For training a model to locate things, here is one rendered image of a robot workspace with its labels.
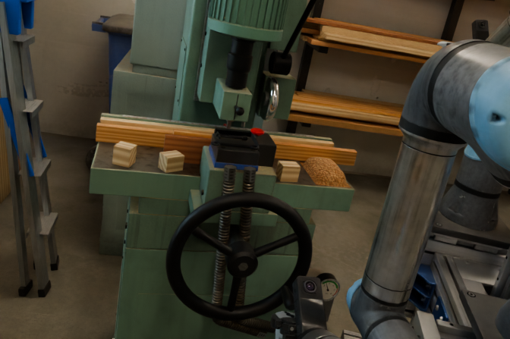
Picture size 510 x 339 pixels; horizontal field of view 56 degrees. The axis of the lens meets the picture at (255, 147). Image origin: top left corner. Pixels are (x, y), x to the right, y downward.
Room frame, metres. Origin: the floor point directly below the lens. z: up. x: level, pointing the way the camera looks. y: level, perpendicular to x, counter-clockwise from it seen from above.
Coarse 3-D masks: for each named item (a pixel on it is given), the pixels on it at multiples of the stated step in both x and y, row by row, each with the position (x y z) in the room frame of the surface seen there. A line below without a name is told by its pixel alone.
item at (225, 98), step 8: (216, 80) 1.21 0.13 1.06; (224, 80) 1.20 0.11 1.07; (216, 88) 1.19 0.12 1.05; (224, 88) 1.11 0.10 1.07; (232, 88) 1.13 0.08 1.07; (216, 96) 1.17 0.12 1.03; (224, 96) 1.09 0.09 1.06; (232, 96) 1.09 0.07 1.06; (240, 96) 1.10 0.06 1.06; (248, 96) 1.10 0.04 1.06; (216, 104) 1.15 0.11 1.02; (224, 104) 1.09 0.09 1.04; (232, 104) 1.09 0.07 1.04; (240, 104) 1.10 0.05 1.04; (248, 104) 1.10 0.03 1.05; (224, 112) 1.09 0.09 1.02; (232, 112) 1.10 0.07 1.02; (248, 112) 1.11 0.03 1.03; (232, 120) 1.10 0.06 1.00; (240, 120) 1.10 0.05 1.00
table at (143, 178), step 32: (96, 160) 0.95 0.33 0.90; (288, 160) 1.18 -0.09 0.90; (96, 192) 0.91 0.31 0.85; (128, 192) 0.93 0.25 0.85; (160, 192) 0.94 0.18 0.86; (192, 192) 0.95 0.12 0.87; (288, 192) 1.02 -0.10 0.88; (320, 192) 1.04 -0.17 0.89; (352, 192) 1.06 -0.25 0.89; (256, 224) 0.90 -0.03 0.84
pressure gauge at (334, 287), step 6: (318, 276) 1.01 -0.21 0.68; (324, 276) 1.00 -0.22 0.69; (330, 276) 1.01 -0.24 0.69; (324, 282) 0.99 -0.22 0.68; (330, 282) 0.99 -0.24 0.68; (336, 282) 1.00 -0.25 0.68; (324, 288) 0.99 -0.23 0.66; (330, 288) 1.00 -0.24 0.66; (336, 288) 1.00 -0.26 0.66; (324, 294) 0.99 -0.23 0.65; (330, 294) 1.00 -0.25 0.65; (336, 294) 1.00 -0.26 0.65; (324, 300) 0.99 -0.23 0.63
